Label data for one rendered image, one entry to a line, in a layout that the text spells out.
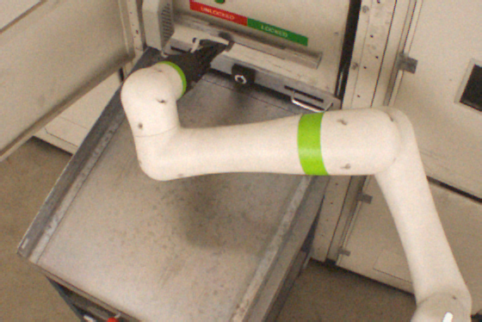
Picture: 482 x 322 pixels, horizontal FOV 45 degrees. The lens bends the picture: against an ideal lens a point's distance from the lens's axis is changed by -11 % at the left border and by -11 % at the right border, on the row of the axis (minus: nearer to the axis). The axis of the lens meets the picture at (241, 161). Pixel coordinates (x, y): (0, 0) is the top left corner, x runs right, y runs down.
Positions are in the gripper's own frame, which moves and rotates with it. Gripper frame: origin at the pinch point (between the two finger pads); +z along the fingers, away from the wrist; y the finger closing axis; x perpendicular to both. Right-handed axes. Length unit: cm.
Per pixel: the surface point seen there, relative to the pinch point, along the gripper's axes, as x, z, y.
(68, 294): -20, -29, 73
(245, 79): 6.6, 9.4, 9.4
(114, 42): -32.0, 4.8, 9.2
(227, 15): -0.1, 3.4, -8.4
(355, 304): 58, 44, 94
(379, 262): 59, 42, 70
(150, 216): 1.2, -25.3, 35.7
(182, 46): -13.5, 10.9, 6.8
